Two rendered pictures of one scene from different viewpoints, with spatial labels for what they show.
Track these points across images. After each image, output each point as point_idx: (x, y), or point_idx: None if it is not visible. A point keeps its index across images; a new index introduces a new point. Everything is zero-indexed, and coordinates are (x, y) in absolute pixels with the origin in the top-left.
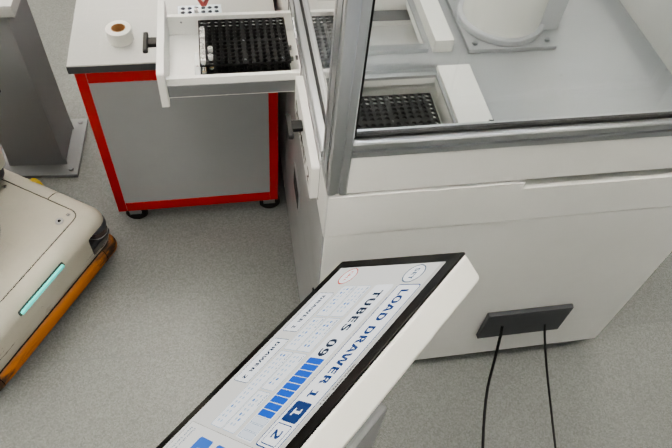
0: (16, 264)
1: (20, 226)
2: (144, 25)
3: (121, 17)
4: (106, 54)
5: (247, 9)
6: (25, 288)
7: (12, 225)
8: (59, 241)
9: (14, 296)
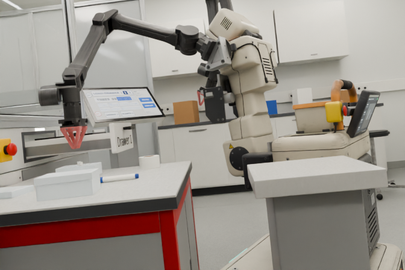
0: (255, 254)
1: (261, 266)
2: (128, 172)
3: (145, 172)
4: (162, 164)
5: (29, 184)
6: (246, 249)
7: (267, 266)
8: (232, 262)
9: (251, 246)
